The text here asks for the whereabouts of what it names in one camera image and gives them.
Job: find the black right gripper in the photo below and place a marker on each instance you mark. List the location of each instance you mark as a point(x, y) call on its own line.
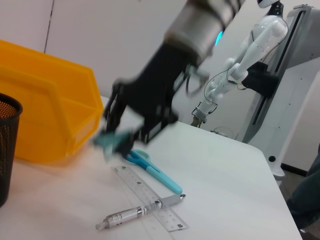
point(160, 75)

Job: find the teal plastic wrapper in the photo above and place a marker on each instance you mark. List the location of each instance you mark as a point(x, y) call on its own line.
point(107, 141)

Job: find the blue scissors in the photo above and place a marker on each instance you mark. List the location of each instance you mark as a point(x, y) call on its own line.
point(162, 178)

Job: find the clear plastic ruler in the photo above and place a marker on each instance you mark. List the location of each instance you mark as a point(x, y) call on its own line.
point(140, 190)

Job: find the clear ballpoint pen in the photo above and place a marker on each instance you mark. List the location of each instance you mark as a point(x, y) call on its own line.
point(120, 216)

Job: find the black mesh pen holder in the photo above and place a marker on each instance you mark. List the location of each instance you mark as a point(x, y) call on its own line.
point(7, 140)

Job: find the yellow plastic bin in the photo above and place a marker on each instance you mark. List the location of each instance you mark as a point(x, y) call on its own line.
point(50, 112)

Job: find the white humanoid robot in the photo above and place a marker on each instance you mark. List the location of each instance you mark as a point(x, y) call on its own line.
point(260, 37)

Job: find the gray robot stand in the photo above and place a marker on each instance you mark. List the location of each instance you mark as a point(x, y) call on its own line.
point(300, 75)

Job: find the person leg in jeans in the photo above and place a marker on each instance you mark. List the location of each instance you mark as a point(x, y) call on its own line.
point(307, 200)

